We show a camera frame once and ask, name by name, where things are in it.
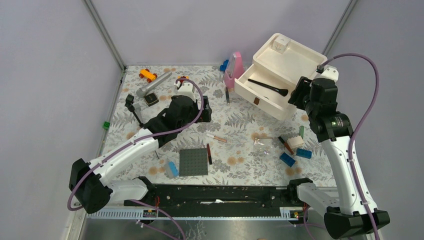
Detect cream lego brick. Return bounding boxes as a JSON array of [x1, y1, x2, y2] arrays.
[[286, 135, 305, 149]]

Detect white cosmetic box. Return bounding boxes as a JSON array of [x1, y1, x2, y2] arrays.
[[271, 36, 291, 54]]

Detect blue toy brick back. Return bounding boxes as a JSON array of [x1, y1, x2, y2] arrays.
[[219, 59, 229, 73]]

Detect grey lego baseplate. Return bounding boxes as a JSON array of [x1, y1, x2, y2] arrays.
[[179, 148, 209, 177]]

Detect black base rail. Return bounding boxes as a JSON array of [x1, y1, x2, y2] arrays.
[[124, 184, 305, 218]]

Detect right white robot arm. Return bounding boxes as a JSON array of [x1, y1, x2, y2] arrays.
[[286, 65, 391, 239]]

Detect black makeup brush large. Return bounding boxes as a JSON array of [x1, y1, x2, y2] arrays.
[[247, 78, 289, 97]]

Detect blue lego brick left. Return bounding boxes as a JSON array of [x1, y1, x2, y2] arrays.
[[279, 152, 296, 168]]

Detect orange toy car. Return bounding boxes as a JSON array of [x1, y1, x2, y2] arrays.
[[139, 68, 158, 83]]

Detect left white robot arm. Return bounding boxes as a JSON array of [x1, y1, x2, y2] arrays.
[[67, 84, 212, 214]]

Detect clear plastic bag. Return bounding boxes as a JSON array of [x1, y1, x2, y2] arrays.
[[253, 137, 274, 155]]

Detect cream three-drawer organizer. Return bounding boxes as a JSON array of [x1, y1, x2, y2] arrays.
[[234, 33, 328, 120]]

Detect green clip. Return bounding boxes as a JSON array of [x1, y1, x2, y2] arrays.
[[102, 121, 110, 130]]

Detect brown red makeup pencil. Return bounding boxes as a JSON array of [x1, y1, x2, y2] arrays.
[[278, 136, 295, 155]]

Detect dark red lipstick tube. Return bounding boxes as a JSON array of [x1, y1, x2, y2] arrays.
[[206, 143, 213, 165]]

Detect blue lego brick right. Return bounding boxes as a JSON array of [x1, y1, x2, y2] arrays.
[[296, 148, 312, 159]]

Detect red yellow toy figure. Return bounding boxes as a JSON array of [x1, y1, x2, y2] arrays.
[[177, 76, 189, 83]]

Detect black mini tripod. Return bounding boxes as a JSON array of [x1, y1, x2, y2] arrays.
[[125, 94, 161, 160]]

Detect green mascara tube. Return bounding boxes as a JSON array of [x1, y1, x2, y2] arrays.
[[298, 125, 305, 139]]

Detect black square compact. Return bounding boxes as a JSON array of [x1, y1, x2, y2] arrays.
[[143, 92, 159, 107]]

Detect blue grey lego brick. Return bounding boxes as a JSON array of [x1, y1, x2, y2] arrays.
[[164, 161, 179, 179]]

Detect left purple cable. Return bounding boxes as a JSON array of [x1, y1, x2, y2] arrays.
[[67, 78, 205, 240]]

